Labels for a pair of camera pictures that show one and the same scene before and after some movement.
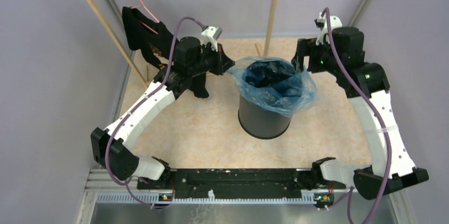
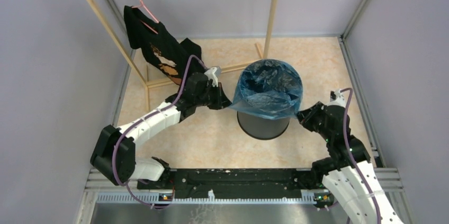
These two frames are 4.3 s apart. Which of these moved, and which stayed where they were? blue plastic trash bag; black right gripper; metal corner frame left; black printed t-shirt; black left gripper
Moved: black left gripper; black right gripper; blue plastic trash bag
Stayed: black printed t-shirt; metal corner frame left
